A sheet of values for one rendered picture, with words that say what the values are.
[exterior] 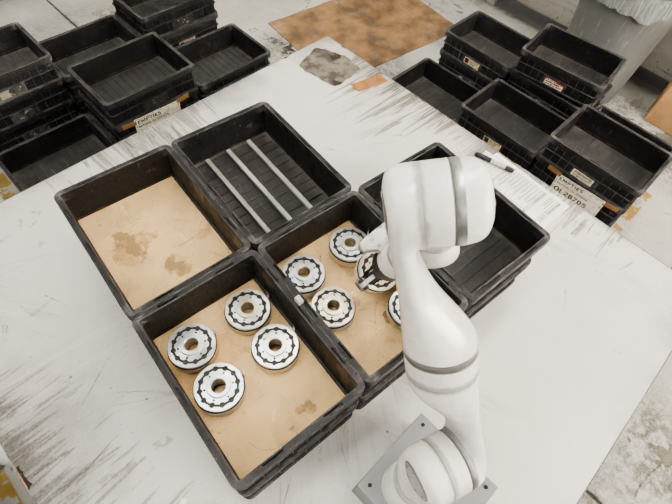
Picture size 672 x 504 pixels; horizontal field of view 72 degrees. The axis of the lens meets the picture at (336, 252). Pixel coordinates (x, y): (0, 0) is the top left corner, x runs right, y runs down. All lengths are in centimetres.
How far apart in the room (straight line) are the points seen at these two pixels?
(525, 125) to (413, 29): 142
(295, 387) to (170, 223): 53
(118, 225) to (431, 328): 94
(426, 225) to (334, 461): 78
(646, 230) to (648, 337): 138
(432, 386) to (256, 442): 51
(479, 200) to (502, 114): 198
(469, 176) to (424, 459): 42
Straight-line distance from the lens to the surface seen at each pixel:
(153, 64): 234
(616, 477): 218
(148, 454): 118
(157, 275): 119
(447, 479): 72
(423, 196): 45
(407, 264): 48
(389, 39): 342
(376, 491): 103
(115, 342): 129
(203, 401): 102
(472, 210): 45
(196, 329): 107
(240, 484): 90
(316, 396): 103
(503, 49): 286
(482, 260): 126
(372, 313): 111
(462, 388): 60
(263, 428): 102
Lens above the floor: 182
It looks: 57 degrees down
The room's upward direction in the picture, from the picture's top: 8 degrees clockwise
